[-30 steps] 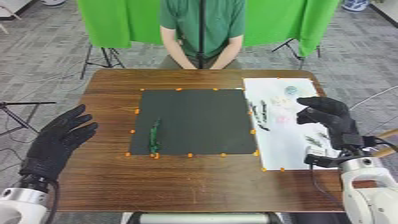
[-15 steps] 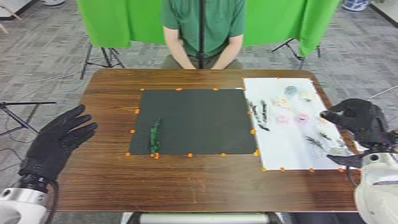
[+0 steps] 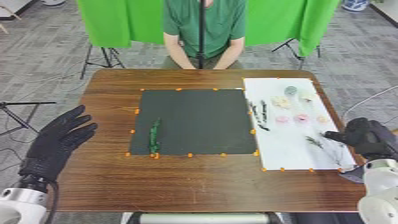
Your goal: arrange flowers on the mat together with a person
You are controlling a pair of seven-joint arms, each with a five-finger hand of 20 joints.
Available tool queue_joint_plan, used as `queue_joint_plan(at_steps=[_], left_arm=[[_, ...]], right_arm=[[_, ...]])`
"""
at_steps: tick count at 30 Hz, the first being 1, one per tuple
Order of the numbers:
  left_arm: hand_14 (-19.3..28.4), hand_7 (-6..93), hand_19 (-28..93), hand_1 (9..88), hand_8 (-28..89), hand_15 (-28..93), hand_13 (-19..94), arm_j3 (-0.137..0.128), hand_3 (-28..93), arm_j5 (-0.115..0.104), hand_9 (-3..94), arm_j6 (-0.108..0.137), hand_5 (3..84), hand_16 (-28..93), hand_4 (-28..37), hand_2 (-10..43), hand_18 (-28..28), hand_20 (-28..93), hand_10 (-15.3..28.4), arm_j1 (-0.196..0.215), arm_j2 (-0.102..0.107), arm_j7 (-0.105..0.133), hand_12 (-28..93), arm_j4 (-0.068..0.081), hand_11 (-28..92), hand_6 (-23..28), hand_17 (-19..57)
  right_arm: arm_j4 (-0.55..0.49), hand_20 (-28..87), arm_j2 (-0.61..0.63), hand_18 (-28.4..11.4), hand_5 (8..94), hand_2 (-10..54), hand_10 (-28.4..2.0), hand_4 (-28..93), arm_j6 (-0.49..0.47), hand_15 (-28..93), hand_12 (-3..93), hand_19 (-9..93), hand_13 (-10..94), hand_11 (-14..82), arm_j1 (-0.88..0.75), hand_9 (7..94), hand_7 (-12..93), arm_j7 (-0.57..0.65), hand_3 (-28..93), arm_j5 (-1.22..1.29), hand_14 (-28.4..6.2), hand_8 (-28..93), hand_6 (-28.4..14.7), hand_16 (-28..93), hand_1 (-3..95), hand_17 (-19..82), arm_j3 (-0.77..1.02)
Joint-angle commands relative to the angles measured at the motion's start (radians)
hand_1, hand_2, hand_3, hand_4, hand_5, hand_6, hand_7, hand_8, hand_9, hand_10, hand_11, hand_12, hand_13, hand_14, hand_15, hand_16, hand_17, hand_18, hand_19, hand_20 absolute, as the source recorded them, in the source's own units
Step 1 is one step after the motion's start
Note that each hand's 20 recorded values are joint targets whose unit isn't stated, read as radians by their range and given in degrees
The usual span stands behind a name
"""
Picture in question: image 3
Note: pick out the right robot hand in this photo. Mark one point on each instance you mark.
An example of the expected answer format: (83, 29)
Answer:
(371, 136)

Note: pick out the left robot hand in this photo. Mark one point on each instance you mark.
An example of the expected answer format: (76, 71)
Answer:
(54, 146)

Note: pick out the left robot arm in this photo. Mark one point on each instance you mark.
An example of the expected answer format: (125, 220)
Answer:
(21, 206)

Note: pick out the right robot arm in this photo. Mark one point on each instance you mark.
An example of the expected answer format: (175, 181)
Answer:
(380, 196)

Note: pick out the dark mat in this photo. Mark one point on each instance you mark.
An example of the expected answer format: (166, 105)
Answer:
(202, 123)

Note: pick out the person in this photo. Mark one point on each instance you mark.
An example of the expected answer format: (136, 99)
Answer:
(223, 23)

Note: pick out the thin green sprig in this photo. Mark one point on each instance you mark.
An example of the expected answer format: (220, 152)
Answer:
(335, 151)
(316, 141)

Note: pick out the black stand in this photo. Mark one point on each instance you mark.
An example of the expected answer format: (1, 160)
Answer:
(21, 115)

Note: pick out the pink flower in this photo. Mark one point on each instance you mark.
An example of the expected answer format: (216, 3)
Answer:
(303, 118)

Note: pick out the white sheet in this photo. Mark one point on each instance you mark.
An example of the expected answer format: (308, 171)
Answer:
(291, 150)

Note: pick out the yellow flower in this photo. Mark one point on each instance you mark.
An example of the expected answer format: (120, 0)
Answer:
(282, 102)

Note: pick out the blue flower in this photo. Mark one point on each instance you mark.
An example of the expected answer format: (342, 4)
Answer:
(291, 90)

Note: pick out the black tripod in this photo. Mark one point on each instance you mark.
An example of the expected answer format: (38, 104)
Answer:
(296, 50)
(106, 61)

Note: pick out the pale grey bar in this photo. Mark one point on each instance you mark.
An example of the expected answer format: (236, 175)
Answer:
(202, 218)

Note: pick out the black stand pole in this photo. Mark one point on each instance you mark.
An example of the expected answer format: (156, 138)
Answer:
(202, 33)

